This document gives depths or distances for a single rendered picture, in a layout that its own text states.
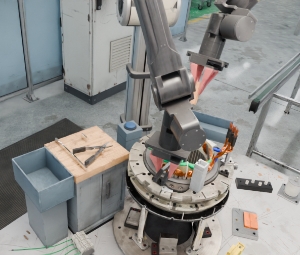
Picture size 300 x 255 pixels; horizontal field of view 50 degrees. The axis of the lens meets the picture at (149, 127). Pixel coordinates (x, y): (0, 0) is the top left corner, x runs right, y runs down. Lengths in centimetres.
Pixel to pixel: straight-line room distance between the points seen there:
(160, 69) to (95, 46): 250
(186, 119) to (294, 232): 84
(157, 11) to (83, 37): 255
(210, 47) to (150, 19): 26
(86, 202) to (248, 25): 70
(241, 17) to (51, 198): 68
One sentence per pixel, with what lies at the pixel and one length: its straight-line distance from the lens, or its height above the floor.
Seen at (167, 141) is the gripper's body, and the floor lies 129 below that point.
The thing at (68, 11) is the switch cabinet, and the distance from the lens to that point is 324.
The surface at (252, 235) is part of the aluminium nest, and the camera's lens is 126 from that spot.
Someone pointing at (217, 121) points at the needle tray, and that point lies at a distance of 131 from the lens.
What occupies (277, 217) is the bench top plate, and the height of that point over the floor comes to 78.
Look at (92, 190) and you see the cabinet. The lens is 104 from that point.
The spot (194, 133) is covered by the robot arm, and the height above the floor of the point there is 136.
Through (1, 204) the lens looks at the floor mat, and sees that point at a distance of 239.
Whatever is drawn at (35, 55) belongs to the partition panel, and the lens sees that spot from 338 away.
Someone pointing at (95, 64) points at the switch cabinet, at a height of 45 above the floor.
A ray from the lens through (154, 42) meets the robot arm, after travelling 62.
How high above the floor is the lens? 171
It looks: 34 degrees down
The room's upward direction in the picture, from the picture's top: 7 degrees clockwise
